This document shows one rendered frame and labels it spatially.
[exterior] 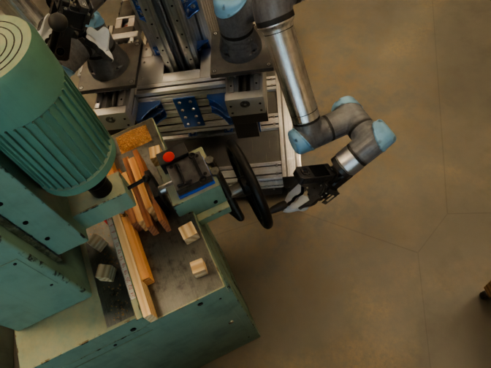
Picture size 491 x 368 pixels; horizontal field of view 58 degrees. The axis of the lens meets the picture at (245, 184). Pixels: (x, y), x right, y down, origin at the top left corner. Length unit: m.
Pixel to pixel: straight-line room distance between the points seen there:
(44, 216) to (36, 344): 0.45
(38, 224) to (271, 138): 1.33
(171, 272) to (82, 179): 0.35
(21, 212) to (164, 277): 0.37
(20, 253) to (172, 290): 0.35
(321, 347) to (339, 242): 0.47
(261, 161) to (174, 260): 1.02
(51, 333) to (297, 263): 1.11
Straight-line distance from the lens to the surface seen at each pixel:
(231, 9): 1.47
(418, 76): 2.67
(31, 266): 1.10
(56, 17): 0.94
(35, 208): 0.99
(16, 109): 0.77
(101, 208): 1.09
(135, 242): 1.15
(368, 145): 1.18
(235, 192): 1.27
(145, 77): 1.80
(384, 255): 2.07
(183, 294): 1.10
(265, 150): 2.08
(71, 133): 0.85
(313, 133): 1.18
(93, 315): 1.29
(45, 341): 1.34
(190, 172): 1.12
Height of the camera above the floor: 1.91
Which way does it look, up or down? 58 degrees down
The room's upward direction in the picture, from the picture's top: 17 degrees counter-clockwise
